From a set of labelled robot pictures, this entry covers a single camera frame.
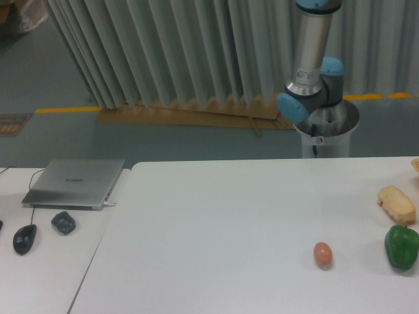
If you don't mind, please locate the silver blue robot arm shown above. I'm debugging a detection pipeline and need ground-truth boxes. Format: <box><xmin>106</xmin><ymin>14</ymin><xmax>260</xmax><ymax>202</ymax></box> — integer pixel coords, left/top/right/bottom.
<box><xmin>276</xmin><ymin>1</ymin><xmax>342</xmax><ymax>123</ymax></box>

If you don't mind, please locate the woven basket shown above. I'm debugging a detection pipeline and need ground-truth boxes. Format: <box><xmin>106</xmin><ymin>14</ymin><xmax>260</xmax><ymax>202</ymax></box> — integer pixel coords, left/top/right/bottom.
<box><xmin>410</xmin><ymin>158</ymin><xmax>419</xmax><ymax>173</ymax></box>

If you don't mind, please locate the brown cardboard sheet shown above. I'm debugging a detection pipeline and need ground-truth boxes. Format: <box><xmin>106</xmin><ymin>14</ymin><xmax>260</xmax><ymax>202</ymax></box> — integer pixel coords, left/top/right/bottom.
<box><xmin>96</xmin><ymin>96</ymin><xmax>295</xmax><ymax>137</ymax></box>

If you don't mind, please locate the pale green folding curtain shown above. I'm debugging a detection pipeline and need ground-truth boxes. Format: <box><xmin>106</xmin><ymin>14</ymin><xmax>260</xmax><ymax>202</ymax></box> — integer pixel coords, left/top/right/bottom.
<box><xmin>43</xmin><ymin>1</ymin><xmax>418</xmax><ymax>109</ymax></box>

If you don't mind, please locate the silver laptop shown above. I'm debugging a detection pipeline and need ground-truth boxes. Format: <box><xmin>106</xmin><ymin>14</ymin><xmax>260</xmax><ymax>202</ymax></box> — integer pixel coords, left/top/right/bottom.
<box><xmin>22</xmin><ymin>159</ymin><xmax>125</xmax><ymax>210</ymax></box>

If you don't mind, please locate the brown egg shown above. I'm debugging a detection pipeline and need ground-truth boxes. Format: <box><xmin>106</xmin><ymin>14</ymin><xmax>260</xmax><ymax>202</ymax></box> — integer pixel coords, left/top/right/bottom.
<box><xmin>313</xmin><ymin>242</ymin><xmax>333</xmax><ymax>269</ymax></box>

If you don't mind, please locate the yellow bread loaf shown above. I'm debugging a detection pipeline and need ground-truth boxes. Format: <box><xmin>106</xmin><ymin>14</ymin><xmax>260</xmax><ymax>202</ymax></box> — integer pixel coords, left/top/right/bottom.
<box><xmin>377</xmin><ymin>186</ymin><xmax>416</xmax><ymax>225</ymax></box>

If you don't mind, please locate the black computer mouse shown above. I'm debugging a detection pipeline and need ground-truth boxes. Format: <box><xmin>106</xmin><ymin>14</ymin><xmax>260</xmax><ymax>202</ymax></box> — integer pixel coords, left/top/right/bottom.
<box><xmin>12</xmin><ymin>224</ymin><xmax>37</xmax><ymax>255</ymax></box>

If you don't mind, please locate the green bell pepper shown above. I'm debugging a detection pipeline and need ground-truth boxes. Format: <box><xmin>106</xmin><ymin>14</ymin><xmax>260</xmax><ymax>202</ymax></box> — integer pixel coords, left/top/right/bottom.
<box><xmin>384</xmin><ymin>225</ymin><xmax>418</xmax><ymax>270</ymax></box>

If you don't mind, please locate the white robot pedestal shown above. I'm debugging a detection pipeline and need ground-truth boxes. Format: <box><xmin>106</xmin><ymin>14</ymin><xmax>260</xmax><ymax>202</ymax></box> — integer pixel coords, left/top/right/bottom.
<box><xmin>294</xmin><ymin>100</ymin><xmax>360</xmax><ymax>158</ymax></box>

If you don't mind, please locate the black mouse cable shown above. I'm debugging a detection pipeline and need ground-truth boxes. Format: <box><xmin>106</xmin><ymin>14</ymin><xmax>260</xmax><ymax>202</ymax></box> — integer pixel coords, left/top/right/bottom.
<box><xmin>0</xmin><ymin>166</ymin><xmax>47</xmax><ymax>226</ymax></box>

